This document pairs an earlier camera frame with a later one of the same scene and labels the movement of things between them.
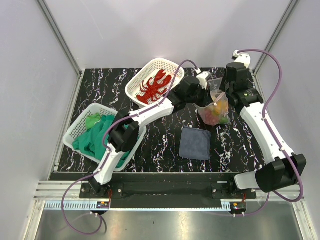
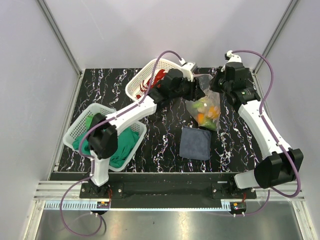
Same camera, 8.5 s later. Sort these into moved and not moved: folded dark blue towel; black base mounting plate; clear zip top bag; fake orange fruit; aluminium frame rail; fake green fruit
Moved: clear zip top bag; fake green fruit; fake orange fruit
Not moved: folded dark blue towel; black base mounting plate; aluminium frame rail
